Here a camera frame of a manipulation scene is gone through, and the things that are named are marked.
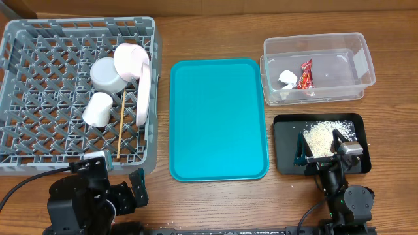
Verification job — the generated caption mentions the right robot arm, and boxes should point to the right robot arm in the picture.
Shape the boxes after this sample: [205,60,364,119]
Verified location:
[293,129,377,235]

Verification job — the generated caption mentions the white cup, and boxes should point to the white cup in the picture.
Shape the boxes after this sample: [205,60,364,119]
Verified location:
[82,92,113,128]

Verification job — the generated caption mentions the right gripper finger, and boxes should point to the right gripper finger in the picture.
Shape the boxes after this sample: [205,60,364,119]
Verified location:
[293,132,314,166]
[331,129,348,153]

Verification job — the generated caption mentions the teal serving tray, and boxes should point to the teal serving tray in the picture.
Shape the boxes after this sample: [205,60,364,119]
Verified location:
[169,58,269,182]

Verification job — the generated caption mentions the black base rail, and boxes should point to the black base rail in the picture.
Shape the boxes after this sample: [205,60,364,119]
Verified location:
[110,222,377,235]

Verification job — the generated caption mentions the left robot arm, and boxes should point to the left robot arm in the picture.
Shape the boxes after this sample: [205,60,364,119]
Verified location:
[43,157,148,234]

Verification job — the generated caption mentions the clear plastic bin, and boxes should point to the clear plastic bin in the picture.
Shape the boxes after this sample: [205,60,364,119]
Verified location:
[260,33,376,106]

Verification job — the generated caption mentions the red snack wrapper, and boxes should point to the red snack wrapper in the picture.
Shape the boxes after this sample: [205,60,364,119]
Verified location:
[297,58,314,89]

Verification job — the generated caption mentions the large white plate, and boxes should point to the large white plate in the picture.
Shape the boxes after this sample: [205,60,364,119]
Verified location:
[136,63,151,127]

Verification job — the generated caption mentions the small pink plate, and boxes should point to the small pink plate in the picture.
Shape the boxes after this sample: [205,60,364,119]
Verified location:
[114,43,150,82]

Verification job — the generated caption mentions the grey bowl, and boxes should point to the grey bowl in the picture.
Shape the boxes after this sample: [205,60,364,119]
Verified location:
[90,57,128,94]

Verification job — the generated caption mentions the white napkin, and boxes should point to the white napkin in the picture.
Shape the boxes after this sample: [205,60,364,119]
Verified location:
[278,70,298,89]

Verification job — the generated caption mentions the black tray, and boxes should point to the black tray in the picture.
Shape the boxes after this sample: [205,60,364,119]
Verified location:
[273,113,372,175]

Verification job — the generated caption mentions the grey dish rack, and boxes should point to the grey dish rack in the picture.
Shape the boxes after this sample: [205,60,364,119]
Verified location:
[1,16,163,176]

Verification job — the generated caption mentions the pile of rice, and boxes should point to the pile of rice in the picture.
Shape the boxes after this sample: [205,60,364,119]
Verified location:
[297,120,357,158]

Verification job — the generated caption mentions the wooden chopstick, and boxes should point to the wooden chopstick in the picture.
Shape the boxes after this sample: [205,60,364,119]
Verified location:
[116,88,126,161]

